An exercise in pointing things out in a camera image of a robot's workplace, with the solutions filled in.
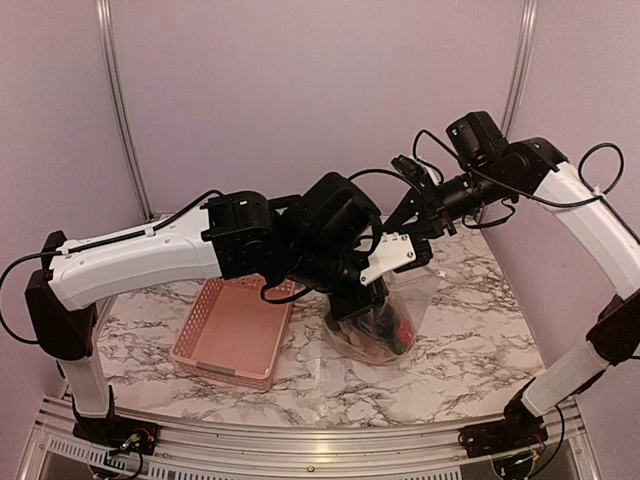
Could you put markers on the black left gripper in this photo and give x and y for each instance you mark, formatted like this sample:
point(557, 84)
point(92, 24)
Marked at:
point(344, 307)

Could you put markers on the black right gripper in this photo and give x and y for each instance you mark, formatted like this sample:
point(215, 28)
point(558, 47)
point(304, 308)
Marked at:
point(439, 219)

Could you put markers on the dark purple toy eggplant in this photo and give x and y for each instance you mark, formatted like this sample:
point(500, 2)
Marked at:
point(378, 323)

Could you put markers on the clear zip top bag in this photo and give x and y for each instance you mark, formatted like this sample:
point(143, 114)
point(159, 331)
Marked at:
point(409, 292)

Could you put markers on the red lychee fruit bunch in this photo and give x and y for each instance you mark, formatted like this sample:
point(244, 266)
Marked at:
point(351, 340)

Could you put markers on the pink perforated plastic basket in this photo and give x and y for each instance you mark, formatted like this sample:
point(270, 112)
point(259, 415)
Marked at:
point(231, 335)

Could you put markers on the red toy tomato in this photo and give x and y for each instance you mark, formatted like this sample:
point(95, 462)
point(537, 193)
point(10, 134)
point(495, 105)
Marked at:
point(406, 331)

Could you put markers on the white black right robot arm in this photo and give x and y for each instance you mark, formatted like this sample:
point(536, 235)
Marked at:
point(584, 211)

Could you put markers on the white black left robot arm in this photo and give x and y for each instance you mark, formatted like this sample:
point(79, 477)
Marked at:
point(75, 275)

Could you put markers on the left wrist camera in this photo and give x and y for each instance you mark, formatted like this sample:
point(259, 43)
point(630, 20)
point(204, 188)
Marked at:
point(395, 252)

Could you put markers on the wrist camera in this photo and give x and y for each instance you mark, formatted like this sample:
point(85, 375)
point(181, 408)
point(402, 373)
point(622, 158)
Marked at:
point(416, 172)
point(395, 252)

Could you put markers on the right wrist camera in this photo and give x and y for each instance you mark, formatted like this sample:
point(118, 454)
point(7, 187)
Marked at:
point(416, 172)

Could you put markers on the aluminium front frame rail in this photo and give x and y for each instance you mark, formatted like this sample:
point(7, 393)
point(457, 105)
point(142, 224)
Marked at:
point(194, 449)

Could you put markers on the right aluminium corner post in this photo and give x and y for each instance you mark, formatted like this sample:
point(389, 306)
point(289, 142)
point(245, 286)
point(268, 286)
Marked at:
point(515, 32)

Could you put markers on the aluminium corner post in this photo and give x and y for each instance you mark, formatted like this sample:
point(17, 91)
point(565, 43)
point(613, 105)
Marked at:
point(107, 33)
point(515, 32)

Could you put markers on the left aluminium corner post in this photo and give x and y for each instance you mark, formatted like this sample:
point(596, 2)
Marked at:
point(107, 33)

